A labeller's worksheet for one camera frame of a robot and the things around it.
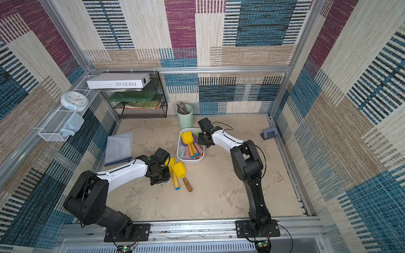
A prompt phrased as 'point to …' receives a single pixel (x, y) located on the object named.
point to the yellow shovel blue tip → (194, 149)
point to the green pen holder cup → (186, 120)
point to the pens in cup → (181, 108)
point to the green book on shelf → (132, 96)
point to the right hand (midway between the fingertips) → (201, 139)
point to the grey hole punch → (269, 133)
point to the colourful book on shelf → (142, 105)
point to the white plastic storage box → (197, 159)
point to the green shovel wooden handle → (196, 134)
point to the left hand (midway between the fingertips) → (169, 178)
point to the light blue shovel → (181, 151)
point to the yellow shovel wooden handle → (180, 171)
